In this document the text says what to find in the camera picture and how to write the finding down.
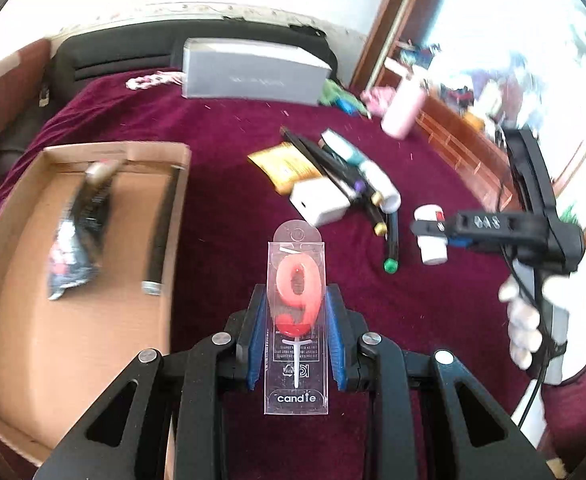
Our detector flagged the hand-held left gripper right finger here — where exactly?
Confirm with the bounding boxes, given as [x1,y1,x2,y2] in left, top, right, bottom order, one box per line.
[325,284,556,480]

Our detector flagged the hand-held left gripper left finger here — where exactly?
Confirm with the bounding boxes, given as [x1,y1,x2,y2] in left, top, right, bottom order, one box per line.
[33,284,268,480]

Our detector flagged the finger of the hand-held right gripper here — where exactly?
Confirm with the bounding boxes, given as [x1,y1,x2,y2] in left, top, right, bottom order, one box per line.
[443,237,506,256]
[411,210,550,246]

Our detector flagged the white bottle red label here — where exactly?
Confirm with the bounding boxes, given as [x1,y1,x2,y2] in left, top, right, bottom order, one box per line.
[413,204,448,266]

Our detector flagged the red number candle clear pack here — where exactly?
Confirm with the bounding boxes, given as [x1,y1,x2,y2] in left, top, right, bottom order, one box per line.
[264,220,331,416]

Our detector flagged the black marker green cap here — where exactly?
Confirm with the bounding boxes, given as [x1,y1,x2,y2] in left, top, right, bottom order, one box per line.
[383,210,401,275]

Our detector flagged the black marker yellow caps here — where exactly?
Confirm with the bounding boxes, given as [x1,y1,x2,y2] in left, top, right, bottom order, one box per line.
[358,187,388,237]

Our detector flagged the yellow snack packet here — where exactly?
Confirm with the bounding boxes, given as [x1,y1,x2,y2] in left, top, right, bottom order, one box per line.
[247,141,324,195]

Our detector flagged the brown cardboard box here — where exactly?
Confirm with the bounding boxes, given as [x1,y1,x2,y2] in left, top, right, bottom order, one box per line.
[0,141,192,467]

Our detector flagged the person's right hand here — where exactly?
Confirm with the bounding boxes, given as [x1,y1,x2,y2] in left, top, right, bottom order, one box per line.
[499,270,586,371]

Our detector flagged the pile of colourful small items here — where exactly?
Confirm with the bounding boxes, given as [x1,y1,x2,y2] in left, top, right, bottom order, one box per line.
[393,37,504,131]

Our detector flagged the black marker purple cap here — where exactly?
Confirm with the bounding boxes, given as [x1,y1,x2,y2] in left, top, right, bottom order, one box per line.
[318,142,366,198]

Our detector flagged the white charger block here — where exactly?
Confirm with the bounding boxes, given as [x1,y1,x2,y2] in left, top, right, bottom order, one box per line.
[289,176,351,227]

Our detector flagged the black tube silver cap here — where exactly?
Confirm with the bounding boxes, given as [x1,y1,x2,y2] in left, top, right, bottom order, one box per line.
[142,165,182,296]

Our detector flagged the pink bottle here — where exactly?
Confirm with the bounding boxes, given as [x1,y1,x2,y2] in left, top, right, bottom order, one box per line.
[380,76,428,139]

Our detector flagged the pink cloth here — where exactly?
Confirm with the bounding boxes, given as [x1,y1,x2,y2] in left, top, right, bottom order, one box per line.
[362,86,396,116]

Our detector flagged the blue plastic item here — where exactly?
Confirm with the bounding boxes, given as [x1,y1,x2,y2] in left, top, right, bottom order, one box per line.
[335,97,368,117]

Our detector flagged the yellow capped black marker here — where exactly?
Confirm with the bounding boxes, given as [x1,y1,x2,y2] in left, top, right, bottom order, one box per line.
[279,126,358,201]

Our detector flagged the burgundy blanket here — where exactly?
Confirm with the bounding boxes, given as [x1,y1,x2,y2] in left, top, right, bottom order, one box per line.
[0,72,586,480]

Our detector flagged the green cloth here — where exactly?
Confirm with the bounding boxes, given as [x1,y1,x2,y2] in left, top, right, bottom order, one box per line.
[319,79,356,108]

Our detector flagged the black snack packet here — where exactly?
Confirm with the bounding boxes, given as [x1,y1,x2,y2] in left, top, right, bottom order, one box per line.
[48,160,118,301]

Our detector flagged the grey shoe box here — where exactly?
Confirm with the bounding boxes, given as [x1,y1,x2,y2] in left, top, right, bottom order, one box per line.
[180,37,332,107]

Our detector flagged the black bag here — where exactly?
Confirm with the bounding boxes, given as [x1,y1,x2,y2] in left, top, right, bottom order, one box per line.
[50,19,338,106]

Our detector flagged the brown side panel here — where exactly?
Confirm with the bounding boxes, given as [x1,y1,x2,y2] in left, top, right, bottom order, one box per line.
[0,39,56,201]

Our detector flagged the wooden window frame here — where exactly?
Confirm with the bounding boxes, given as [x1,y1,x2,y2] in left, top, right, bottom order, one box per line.
[350,0,586,241]

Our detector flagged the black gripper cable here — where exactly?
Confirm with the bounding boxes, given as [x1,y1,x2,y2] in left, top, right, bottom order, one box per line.
[495,180,548,426]

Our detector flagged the pink white braided cord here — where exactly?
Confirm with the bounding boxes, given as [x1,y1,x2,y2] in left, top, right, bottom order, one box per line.
[125,71,186,92]

